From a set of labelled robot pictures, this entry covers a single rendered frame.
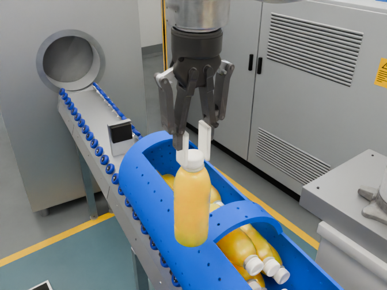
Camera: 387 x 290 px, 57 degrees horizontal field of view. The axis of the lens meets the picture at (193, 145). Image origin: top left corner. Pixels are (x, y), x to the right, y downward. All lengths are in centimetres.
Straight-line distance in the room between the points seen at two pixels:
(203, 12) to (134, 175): 67
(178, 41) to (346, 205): 82
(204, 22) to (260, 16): 211
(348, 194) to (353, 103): 109
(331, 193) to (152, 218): 57
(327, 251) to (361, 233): 16
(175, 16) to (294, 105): 206
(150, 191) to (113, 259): 146
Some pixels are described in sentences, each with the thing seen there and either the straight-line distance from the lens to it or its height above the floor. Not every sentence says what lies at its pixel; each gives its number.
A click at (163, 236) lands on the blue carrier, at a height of 114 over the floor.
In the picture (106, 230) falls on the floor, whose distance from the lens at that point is 260.
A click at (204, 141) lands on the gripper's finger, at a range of 62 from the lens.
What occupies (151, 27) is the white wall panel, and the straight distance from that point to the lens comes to 596.
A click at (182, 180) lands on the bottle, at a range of 63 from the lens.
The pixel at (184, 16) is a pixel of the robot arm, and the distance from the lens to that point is 49.
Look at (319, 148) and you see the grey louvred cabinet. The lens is 248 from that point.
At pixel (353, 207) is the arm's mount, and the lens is 118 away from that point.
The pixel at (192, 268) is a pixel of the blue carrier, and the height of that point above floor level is 116.
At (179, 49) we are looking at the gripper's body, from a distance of 51.
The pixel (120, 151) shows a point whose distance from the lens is 160.
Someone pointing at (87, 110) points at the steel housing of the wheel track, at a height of 93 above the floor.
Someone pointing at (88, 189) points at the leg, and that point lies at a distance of 252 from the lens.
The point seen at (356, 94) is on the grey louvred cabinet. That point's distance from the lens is 222.
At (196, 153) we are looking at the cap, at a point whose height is 145.
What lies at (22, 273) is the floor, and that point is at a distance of 251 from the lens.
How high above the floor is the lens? 179
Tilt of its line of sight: 32 degrees down
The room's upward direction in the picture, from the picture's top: straight up
